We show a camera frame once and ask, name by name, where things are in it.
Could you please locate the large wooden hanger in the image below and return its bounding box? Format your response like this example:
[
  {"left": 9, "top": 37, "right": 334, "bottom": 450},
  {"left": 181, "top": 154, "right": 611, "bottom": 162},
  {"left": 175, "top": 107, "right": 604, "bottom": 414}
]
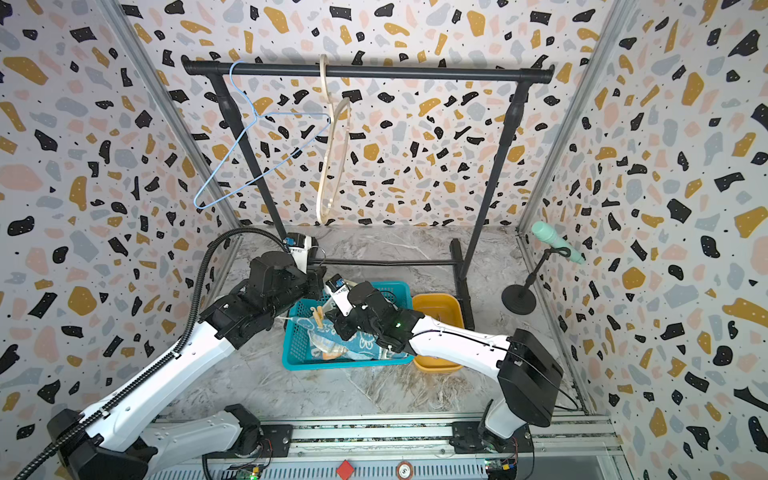
[{"left": 275, "top": 278, "right": 367, "bottom": 334}]

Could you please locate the orange clothespin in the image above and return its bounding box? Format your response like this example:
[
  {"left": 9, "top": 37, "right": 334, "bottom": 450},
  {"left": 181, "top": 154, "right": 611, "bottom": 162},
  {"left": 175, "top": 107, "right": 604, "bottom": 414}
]
[{"left": 311, "top": 306, "right": 325, "bottom": 330}]

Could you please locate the teal jellyfish pattern towel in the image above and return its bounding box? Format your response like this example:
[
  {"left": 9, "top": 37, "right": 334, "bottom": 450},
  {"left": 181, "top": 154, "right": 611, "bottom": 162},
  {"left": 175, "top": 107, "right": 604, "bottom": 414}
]
[{"left": 308, "top": 331, "right": 412, "bottom": 362}]

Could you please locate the light blue wire hanger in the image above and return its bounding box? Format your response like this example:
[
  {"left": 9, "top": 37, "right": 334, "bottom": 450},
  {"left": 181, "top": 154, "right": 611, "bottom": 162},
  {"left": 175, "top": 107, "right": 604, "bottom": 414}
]
[{"left": 184, "top": 60, "right": 329, "bottom": 210}]

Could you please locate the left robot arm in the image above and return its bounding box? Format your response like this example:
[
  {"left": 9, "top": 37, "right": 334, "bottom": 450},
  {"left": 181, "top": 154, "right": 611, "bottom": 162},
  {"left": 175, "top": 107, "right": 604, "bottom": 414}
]
[{"left": 48, "top": 251, "right": 326, "bottom": 479}]

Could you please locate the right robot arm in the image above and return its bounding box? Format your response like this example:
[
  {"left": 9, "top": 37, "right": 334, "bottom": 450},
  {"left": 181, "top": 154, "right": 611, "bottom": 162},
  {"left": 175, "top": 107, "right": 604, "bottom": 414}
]
[{"left": 325, "top": 275, "right": 563, "bottom": 440}]

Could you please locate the teal plastic basket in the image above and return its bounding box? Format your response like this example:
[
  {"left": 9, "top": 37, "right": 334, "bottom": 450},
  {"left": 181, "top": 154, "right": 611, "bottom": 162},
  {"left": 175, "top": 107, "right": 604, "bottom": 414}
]
[{"left": 281, "top": 280, "right": 416, "bottom": 372}]

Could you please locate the yellow plastic bin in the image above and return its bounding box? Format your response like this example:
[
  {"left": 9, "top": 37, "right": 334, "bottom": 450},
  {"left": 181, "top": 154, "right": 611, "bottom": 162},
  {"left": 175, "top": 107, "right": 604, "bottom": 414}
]
[{"left": 412, "top": 293, "right": 464, "bottom": 374}]

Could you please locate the black clothes rack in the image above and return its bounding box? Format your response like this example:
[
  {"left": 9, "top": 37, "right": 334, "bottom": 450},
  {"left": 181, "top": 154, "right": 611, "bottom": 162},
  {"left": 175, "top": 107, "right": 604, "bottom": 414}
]
[{"left": 181, "top": 55, "right": 556, "bottom": 328}]

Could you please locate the black microphone stand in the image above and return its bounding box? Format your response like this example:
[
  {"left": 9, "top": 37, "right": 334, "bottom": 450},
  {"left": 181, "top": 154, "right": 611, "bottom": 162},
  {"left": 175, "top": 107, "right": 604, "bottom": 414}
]
[{"left": 501, "top": 247, "right": 571, "bottom": 315}]

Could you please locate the red diamond sticker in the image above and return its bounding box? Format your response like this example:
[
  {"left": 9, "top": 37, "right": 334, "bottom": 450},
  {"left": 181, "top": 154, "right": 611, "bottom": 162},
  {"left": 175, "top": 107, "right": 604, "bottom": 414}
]
[{"left": 336, "top": 460, "right": 355, "bottom": 480}]

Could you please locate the round red white sticker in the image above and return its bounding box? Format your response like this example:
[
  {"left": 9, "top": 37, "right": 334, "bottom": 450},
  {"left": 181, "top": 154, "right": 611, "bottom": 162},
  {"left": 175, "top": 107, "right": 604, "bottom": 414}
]
[{"left": 395, "top": 461, "right": 414, "bottom": 480}]

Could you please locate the mint green microphone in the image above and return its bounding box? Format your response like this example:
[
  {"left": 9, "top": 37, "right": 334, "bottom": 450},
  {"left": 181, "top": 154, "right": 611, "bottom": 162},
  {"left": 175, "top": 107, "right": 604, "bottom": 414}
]
[{"left": 531, "top": 221, "right": 584, "bottom": 264}]

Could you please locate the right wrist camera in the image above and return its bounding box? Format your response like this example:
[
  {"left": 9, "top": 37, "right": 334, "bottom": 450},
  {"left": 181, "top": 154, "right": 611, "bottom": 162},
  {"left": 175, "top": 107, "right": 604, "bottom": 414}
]
[{"left": 324, "top": 274, "right": 353, "bottom": 316}]

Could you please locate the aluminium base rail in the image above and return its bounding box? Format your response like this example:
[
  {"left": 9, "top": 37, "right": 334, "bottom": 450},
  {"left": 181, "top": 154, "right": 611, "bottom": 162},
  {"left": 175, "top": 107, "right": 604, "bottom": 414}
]
[{"left": 151, "top": 414, "right": 616, "bottom": 478}]

